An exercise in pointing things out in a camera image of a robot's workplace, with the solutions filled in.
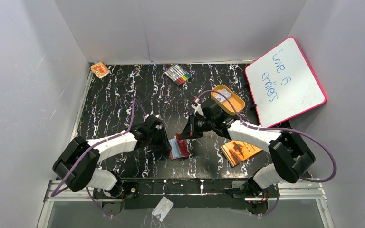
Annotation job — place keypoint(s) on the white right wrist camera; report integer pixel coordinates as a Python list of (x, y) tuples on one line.
[(197, 109)]

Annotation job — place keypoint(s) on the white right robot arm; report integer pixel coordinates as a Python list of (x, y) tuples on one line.
[(290, 155)]

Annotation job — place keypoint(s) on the white credit card in tray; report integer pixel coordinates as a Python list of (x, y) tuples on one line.
[(223, 95)]

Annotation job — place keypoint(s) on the orange book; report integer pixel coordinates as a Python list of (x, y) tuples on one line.
[(237, 152)]

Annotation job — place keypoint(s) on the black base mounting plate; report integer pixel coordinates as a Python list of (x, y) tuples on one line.
[(232, 193)]

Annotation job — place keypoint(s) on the pink framed whiteboard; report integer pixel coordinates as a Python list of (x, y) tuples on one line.
[(283, 84)]

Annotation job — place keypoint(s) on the pack of coloured markers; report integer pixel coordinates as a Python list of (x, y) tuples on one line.
[(177, 74)]

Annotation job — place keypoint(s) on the yellow oval tray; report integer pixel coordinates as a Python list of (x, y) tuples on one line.
[(233, 105)]

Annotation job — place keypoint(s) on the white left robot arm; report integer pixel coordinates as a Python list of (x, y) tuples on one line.
[(77, 165)]

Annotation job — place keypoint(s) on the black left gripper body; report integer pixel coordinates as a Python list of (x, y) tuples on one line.
[(162, 142)]

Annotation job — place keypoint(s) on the small orange card box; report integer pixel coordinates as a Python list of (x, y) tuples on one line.
[(100, 70)]

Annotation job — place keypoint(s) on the red leather card holder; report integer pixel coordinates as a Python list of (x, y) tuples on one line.
[(179, 148)]

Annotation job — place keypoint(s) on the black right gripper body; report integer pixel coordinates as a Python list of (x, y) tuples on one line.
[(207, 124)]

